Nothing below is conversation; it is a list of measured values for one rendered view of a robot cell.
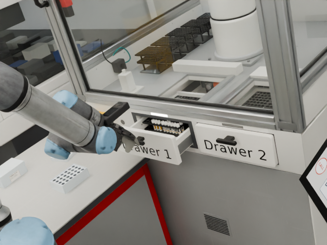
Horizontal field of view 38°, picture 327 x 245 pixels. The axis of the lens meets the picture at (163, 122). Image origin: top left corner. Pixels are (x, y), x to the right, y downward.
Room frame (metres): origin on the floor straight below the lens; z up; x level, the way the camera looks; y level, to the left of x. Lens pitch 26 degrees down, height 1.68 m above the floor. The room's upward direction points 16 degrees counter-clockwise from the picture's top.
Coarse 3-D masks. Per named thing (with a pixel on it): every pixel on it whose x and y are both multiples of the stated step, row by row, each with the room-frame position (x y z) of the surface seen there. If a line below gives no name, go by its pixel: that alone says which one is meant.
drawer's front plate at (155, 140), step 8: (128, 128) 1.55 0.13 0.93; (136, 128) 1.53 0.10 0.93; (136, 136) 1.52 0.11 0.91; (144, 136) 1.49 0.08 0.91; (152, 136) 1.46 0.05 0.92; (160, 136) 1.43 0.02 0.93; (168, 136) 1.41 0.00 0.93; (152, 144) 1.47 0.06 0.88; (160, 144) 1.44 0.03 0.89; (168, 144) 1.41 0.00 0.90; (176, 144) 1.40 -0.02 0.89; (136, 152) 1.54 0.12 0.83; (152, 152) 1.47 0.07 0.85; (160, 152) 1.45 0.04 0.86; (168, 152) 1.42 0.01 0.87; (176, 152) 1.39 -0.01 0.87; (160, 160) 1.45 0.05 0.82; (168, 160) 1.42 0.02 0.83; (176, 160) 1.40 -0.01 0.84
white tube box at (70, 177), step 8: (72, 168) 1.62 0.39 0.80; (80, 168) 1.61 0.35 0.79; (56, 176) 1.59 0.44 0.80; (64, 176) 1.59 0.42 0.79; (72, 176) 1.56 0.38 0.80; (80, 176) 1.56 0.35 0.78; (88, 176) 1.59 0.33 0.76; (56, 184) 1.53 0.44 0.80; (64, 184) 1.52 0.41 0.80; (72, 184) 1.54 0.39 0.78; (64, 192) 1.51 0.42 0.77
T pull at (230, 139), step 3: (219, 138) 1.33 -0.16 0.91; (225, 138) 1.32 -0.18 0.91; (228, 138) 1.32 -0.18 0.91; (231, 138) 1.31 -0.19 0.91; (234, 138) 1.32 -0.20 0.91; (216, 141) 1.33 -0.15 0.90; (219, 141) 1.32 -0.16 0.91; (222, 141) 1.31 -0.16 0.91; (225, 141) 1.31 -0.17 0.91; (228, 141) 1.30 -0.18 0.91; (231, 141) 1.29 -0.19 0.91; (234, 141) 1.29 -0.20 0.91; (228, 144) 1.30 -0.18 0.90; (231, 144) 1.29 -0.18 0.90; (234, 144) 1.28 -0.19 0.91
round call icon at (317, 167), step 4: (324, 156) 0.91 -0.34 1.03; (320, 160) 0.92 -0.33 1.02; (324, 160) 0.91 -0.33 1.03; (316, 164) 0.92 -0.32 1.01; (320, 164) 0.91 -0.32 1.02; (324, 164) 0.90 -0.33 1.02; (316, 168) 0.91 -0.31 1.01; (320, 168) 0.90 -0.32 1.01; (324, 168) 0.89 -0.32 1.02; (316, 172) 0.91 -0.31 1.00; (320, 172) 0.89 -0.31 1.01; (320, 176) 0.88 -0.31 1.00
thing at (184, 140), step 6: (138, 120) 1.67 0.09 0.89; (144, 120) 1.67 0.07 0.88; (132, 126) 1.63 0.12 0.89; (138, 126) 1.65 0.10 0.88; (144, 126) 1.67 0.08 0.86; (186, 132) 1.47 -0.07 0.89; (180, 138) 1.44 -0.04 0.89; (186, 138) 1.46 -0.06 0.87; (180, 144) 1.44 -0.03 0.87; (186, 144) 1.46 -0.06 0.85; (180, 150) 1.43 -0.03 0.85
